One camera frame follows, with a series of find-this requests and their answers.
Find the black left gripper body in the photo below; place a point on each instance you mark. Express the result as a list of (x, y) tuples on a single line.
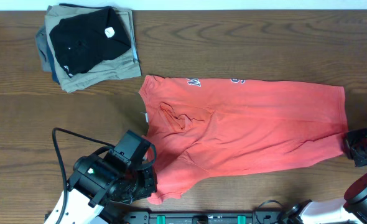
[(139, 184)]

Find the red printed t-shirt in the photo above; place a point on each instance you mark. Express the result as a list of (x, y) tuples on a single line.
[(211, 127)]

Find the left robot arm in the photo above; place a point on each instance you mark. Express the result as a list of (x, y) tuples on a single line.
[(72, 207)]

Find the black folded shirt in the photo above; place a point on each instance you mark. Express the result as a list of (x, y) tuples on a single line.
[(85, 40)]

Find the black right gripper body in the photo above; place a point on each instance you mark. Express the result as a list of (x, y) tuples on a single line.
[(361, 148)]

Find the grey folded garment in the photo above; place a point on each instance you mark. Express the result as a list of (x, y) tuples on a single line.
[(41, 44)]

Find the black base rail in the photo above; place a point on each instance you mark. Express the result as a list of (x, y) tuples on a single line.
[(267, 217)]

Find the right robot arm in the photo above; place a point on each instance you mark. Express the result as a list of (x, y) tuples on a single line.
[(352, 207)]

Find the khaki folded garment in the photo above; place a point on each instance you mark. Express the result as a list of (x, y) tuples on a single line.
[(123, 67)]

